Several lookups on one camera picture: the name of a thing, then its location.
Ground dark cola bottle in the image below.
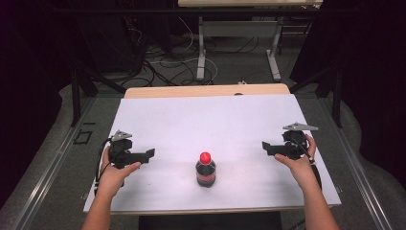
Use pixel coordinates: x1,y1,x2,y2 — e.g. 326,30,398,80
194,159,217,189

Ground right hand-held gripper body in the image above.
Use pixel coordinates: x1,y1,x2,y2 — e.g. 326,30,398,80
282,122,320,161

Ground black panel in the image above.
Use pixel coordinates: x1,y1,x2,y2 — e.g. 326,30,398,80
138,211,283,230

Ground black metal stand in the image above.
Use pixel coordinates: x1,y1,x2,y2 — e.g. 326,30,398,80
289,61,343,128
70,61,127,127

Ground person's right hand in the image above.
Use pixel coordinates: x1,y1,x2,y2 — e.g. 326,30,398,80
274,133,318,190

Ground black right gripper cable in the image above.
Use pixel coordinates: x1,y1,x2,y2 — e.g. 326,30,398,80
288,133,324,193

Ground red bottle cap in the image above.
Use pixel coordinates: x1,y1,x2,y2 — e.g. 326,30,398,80
199,151,213,166

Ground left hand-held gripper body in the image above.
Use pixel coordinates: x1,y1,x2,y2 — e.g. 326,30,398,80
108,129,133,170

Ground white floor cable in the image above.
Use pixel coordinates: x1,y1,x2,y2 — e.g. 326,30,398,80
149,15,218,84

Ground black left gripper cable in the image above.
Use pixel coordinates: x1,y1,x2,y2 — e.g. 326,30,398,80
93,137,113,196

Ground metal floor rail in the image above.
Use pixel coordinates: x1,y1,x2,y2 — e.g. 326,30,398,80
314,95,395,230
11,95,97,230

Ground person's left hand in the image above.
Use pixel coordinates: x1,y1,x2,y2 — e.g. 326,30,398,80
95,146,142,199

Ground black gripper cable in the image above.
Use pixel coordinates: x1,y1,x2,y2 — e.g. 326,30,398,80
93,137,113,196
288,133,324,193

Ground tangle of black floor cables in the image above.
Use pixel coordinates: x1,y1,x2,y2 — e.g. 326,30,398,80
123,15,259,88

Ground white board sheet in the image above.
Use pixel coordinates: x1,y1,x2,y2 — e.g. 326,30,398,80
83,94,343,214

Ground white-legged desk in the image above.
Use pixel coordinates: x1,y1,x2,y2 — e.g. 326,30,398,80
177,0,324,82

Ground light wooden table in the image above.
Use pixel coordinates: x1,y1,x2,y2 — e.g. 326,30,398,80
95,83,334,216

